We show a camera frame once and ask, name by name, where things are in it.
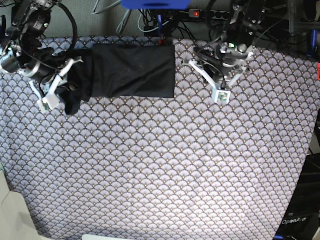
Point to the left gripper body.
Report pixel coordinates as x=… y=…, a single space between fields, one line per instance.
x=221 y=78

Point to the black T-shirt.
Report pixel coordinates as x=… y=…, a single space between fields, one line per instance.
x=109 y=71

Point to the fan patterned table cloth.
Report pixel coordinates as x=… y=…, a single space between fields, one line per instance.
x=171 y=169

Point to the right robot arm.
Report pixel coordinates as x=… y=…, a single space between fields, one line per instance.
x=21 y=52

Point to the red clamp right edge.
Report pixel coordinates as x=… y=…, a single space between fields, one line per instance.
x=318 y=71

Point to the red black table clamp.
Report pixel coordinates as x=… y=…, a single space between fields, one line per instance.
x=161 y=42

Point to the black OpenArm box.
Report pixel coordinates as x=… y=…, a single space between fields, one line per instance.
x=302 y=218

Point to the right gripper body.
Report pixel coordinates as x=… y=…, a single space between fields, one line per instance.
x=48 y=99

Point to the white power strip red switch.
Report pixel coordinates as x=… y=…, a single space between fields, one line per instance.
x=213 y=14

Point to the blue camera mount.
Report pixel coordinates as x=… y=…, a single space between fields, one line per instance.
x=155 y=4

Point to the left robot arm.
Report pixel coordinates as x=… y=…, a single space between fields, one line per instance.
x=221 y=62

